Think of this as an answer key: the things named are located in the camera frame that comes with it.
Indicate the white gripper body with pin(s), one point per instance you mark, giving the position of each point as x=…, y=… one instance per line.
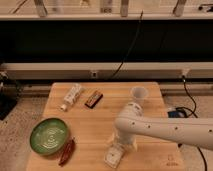
x=119, y=145

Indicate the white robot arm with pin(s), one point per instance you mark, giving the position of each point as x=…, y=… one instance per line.
x=131, y=121

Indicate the clear plastic cup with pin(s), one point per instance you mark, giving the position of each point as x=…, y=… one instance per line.
x=139, y=94

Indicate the red chili pepper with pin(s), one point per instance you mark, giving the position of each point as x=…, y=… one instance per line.
x=67, y=152

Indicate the brown chocolate bar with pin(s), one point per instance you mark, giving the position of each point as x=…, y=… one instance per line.
x=93, y=99

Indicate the blue box on floor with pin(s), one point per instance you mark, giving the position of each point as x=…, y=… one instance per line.
x=176, y=113

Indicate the white plastic bottle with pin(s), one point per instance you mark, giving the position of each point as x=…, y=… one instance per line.
x=71, y=97

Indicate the green ceramic bowl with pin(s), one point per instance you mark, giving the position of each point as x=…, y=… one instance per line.
x=49, y=136

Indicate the black equipment at left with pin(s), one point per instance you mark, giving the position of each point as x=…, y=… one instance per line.
x=8, y=102

